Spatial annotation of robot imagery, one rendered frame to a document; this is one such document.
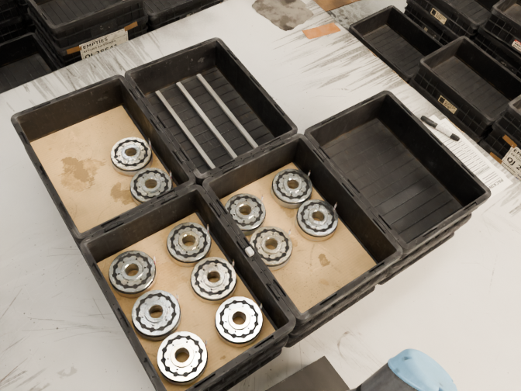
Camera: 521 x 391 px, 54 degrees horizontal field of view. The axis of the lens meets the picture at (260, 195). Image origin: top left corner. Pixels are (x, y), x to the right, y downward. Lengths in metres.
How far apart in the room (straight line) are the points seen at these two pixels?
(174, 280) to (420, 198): 0.67
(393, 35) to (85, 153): 1.77
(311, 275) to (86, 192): 0.59
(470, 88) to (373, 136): 1.02
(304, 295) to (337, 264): 0.12
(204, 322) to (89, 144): 0.57
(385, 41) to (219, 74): 1.28
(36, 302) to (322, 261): 0.70
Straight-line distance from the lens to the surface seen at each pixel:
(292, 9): 2.00
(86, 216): 1.30
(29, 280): 1.40
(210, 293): 1.15
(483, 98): 2.43
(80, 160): 1.39
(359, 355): 1.32
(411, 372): 0.99
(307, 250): 1.24
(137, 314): 1.14
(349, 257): 1.26
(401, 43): 2.69
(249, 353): 1.04
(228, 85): 1.53
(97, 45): 2.24
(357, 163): 1.41
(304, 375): 1.14
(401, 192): 1.40
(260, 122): 1.44
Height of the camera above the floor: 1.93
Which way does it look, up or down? 58 degrees down
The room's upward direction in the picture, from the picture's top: 10 degrees clockwise
